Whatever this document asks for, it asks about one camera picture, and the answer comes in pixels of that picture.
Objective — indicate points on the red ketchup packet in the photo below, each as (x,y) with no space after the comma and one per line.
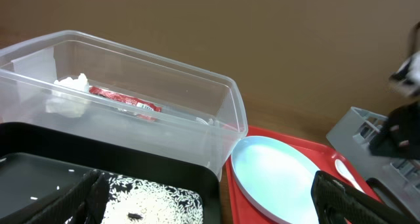
(126,99)

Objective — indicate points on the white plastic spoon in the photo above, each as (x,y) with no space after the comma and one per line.
(346,174)

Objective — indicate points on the white rice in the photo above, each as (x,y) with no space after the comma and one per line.
(132,200)

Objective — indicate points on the red serving tray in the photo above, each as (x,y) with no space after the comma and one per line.
(243,212)

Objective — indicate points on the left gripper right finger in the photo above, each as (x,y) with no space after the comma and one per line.
(338,202)

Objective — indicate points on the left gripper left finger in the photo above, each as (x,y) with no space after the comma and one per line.
(82,202)

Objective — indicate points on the light blue plate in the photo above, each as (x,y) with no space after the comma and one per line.
(276,178)

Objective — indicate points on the grey dishwasher rack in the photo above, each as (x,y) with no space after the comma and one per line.
(394,180)

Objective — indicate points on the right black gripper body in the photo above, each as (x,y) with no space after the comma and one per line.
(399,135)

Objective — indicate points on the white napkin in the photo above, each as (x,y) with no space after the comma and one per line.
(67,105)

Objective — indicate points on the black plastic tray bin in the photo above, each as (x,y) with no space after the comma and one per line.
(48,143)

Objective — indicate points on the clear plastic bin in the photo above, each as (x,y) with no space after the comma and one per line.
(202,117)

